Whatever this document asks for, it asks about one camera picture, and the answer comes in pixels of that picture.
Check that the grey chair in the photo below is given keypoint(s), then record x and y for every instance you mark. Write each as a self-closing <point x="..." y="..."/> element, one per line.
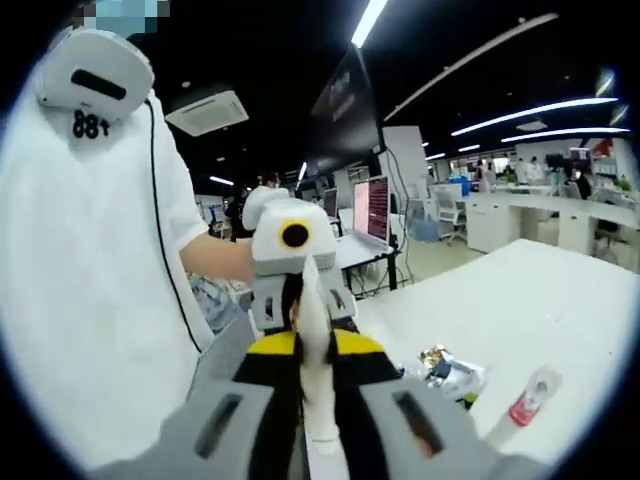
<point x="220" y="360"/>

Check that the white skincare tube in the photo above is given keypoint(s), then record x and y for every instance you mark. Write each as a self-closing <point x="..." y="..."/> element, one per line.
<point x="317" y="360"/>

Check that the white chest-worn device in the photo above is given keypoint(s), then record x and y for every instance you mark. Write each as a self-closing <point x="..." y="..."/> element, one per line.
<point x="95" y="65"/>

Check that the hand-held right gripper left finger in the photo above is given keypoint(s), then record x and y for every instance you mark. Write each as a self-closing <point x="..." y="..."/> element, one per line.
<point x="225" y="430"/>

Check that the green black skincare sachet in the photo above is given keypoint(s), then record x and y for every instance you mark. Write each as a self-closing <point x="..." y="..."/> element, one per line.
<point x="467" y="377"/>

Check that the black hanging banner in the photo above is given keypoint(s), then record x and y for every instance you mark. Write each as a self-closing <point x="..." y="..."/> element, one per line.
<point x="345" y="110"/>

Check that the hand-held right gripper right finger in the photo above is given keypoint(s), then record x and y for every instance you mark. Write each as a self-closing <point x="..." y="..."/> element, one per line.
<point x="400" y="430"/>

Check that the blue water jug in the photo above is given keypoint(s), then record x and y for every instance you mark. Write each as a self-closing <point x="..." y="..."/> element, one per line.
<point x="424" y="229"/>

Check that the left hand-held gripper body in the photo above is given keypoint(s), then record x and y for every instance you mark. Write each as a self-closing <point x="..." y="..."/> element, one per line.
<point x="270" y="250"/>

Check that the person in white shirt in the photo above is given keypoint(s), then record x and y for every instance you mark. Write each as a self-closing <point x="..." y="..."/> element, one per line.
<point x="85" y="260"/>

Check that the white office chair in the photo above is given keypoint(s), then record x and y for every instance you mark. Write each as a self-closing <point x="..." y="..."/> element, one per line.
<point x="450" y="210"/>

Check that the ceiling air conditioner panel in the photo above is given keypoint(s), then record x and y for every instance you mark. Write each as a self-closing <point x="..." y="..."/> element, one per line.
<point x="207" y="112"/>

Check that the patterned garment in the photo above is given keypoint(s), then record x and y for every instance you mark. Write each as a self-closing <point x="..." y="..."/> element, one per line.
<point x="215" y="305"/>

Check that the ceiling light strip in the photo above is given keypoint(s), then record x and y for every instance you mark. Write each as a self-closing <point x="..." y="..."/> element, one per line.
<point x="535" y="112"/>
<point x="370" y="22"/>
<point x="565" y="134"/>

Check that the computer monitor pink screen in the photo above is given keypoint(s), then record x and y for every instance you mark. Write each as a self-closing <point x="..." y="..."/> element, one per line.
<point x="372" y="210"/>

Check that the long white counter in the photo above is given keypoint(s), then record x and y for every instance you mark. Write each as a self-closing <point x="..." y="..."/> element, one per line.
<point x="540" y="210"/>

